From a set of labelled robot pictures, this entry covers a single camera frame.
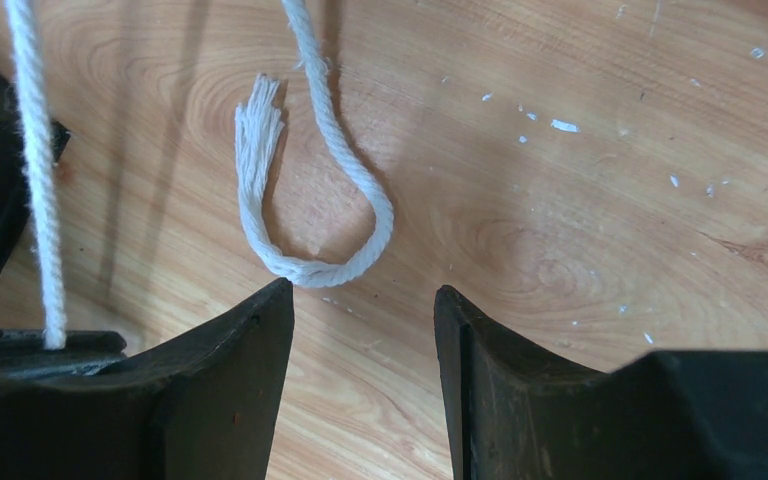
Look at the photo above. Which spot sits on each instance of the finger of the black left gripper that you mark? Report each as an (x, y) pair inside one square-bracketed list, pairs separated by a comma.
[(17, 342)]

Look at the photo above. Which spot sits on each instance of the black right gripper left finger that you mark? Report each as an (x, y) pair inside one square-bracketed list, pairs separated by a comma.
[(202, 405)]

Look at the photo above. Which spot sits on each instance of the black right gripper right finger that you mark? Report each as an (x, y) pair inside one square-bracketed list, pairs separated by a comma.
[(516, 410)]

